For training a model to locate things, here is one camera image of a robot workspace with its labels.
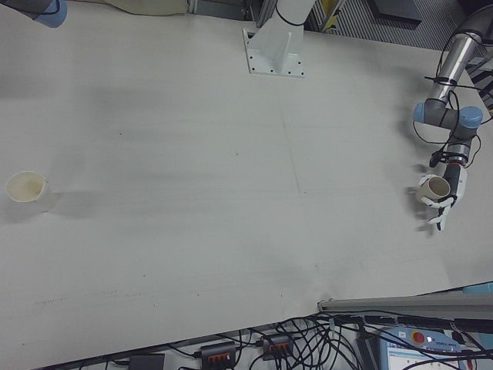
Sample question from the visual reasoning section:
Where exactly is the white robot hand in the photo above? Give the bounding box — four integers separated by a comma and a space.
418, 163, 469, 232

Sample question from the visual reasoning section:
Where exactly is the beige cup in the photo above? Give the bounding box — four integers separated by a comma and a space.
418, 176, 452, 202

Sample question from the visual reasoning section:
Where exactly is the black adapter with orange clips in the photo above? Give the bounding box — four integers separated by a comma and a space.
199, 341, 236, 367
260, 334, 292, 362

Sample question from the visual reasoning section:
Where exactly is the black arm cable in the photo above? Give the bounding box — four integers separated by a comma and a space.
412, 75, 483, 169

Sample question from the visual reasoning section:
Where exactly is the black flat box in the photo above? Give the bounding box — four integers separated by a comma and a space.
129, 355, 166, 370

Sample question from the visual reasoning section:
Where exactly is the grey slatted panel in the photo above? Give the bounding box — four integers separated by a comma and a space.
307, 0, 493, 52

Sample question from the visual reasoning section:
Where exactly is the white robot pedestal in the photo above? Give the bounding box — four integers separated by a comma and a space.
241, 0, 307, 79

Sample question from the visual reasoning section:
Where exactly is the teach pendant with red button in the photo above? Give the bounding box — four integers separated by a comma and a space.
379, 325, 469, 370

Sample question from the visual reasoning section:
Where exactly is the white paper cup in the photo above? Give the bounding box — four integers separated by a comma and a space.
5, 170, 52, 213

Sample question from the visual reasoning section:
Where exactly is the aluminium frame rail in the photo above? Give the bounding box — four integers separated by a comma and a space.
468, 57, 493, 113

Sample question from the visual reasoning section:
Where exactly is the light blue plastic bin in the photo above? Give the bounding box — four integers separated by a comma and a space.
463, 281, 493, 296

